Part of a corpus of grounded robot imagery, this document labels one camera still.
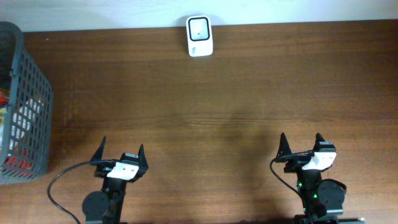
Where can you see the grey plastic mesh basket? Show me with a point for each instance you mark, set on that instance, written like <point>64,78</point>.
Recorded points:
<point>21,79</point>

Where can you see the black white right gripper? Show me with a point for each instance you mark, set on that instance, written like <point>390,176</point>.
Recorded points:
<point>296,162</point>

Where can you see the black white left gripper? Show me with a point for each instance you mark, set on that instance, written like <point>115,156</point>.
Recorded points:
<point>143,166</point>

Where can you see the items inside basket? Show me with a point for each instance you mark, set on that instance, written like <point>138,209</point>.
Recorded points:
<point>25,142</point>

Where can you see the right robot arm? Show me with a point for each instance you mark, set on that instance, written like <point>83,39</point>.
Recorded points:
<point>322,199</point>

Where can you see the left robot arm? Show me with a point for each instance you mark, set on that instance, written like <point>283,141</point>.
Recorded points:
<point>105,205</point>

